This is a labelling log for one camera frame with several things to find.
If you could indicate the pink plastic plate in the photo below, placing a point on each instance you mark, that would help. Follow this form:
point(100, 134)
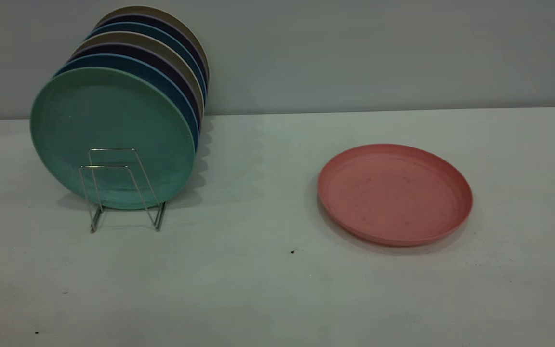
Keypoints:
point(393, 195)

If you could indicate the green plastic plate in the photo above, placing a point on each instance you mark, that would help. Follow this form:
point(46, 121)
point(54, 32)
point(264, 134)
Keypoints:
point(109, 130)

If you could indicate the dark purple plastic plate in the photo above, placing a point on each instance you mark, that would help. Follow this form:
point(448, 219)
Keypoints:
point(154, 20)
point(138, 51)

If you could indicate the blue plastic plate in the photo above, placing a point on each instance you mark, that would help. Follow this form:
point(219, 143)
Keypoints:
point(142, 28)
point(123, 61)

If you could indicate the beige plastic plate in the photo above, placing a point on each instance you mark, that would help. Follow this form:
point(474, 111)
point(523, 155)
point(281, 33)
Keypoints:
point(154, 10)
point(133, 37)

